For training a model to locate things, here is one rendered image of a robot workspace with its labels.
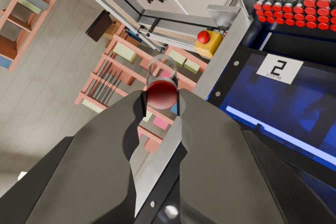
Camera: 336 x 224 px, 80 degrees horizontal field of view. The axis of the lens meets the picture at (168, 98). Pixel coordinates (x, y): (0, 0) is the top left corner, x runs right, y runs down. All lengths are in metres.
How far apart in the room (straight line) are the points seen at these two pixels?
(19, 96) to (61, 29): 2.45
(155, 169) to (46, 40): 6.94
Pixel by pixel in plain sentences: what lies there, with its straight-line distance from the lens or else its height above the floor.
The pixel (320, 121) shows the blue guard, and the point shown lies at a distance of 0.51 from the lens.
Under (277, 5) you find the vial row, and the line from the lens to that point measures 0.54.
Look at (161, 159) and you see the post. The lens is 0.63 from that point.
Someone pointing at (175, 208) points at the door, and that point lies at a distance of 0.61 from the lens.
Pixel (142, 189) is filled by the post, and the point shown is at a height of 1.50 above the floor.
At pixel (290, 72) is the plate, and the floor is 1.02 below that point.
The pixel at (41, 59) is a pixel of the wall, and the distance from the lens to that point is 7.48.
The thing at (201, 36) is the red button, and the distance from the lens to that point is 0.67.
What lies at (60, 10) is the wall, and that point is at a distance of 7.39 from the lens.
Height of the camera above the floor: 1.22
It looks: level
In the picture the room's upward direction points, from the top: 149 degrees counter-clockwise
